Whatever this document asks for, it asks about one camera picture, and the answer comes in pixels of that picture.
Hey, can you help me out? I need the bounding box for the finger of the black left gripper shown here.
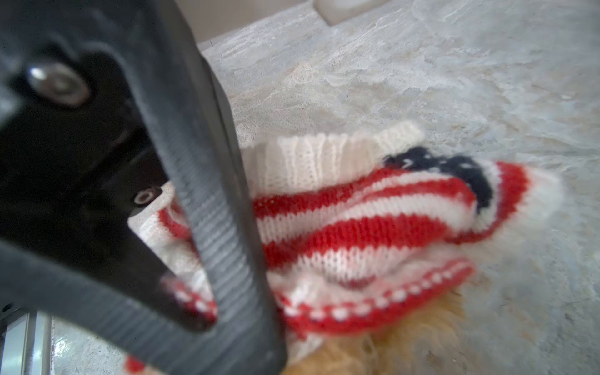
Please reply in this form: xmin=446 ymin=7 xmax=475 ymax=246
xmin=1 ymin=237 xmax=240 ymax=374
xmin=84 ymin=1 xmax=287 ymax=374

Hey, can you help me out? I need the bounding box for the aluminium front rail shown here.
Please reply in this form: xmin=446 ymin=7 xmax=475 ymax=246
xmin=1 ymin=309 xmax=53 ymax=375

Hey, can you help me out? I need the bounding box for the red white striped knit sweater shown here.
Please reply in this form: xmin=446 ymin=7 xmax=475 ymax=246
xmin=123 ymin=120 xmax=566 ymax=375

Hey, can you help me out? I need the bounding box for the tan plush teddy bear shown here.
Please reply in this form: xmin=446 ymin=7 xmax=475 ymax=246
xmin=283 ymin=291 xmax=466 ymax=374

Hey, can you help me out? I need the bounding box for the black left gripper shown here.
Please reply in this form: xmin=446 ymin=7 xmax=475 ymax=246
xmin=0 ymin=0 xmax=212 ymax=334

